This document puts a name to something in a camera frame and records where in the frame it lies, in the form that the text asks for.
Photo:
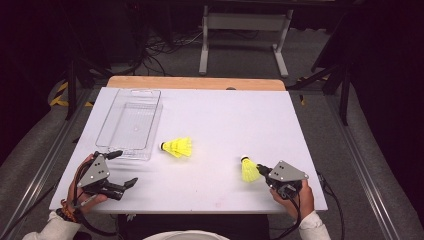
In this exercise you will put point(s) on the wooden table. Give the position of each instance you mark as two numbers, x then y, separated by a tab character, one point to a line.
196	83

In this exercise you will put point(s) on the white metal stand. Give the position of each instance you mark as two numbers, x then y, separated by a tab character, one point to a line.
246	21

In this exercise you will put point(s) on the person's right hand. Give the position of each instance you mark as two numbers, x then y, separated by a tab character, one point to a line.
303	201

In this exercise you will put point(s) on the clear plastic container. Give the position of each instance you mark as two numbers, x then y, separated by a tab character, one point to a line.
133	123

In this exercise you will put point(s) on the grey metal floor rail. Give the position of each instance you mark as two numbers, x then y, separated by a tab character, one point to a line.
36	173
363	160

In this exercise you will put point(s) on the white table cover sheet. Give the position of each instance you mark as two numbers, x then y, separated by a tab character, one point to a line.
226	133

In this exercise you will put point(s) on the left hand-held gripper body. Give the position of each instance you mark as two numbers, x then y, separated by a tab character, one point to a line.
96	171

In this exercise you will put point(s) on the person's left hand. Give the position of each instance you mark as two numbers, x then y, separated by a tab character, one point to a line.
77	200

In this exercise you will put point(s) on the yellow and black floor tape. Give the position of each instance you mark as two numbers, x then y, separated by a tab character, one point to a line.
61	88

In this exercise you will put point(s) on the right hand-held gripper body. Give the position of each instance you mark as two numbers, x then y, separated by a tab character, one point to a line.
286	173

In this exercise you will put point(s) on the person's white shirt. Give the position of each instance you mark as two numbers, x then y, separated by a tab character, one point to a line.
186	235

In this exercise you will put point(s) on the black metal stand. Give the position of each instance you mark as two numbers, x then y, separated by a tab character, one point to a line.
345	96
71	93

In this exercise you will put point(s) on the yellow shuttlecock with white cork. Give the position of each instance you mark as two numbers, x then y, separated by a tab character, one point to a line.
176	144
249	171
183	152

